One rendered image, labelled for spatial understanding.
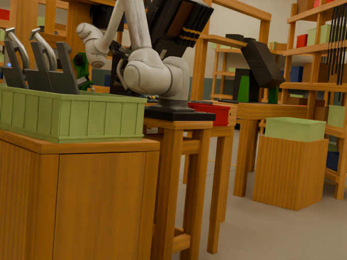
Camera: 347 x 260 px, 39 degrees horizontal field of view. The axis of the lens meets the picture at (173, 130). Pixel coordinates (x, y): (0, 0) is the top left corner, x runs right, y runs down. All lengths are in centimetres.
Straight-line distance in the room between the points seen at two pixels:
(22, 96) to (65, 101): 24
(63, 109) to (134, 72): 67
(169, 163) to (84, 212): 68
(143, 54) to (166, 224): 83
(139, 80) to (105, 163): 60
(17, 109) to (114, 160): 42
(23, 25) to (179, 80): 108
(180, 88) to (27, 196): 103
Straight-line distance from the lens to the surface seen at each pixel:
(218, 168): 302
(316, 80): 623
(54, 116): 174
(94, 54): 287
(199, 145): 256
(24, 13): 309
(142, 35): 243
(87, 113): 178
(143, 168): 195
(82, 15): 335
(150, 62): 235
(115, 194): 190
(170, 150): 237
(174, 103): 248
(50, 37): 330
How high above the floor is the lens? 103
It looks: 5 degrees down
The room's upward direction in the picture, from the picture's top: 5 degrees clockwise
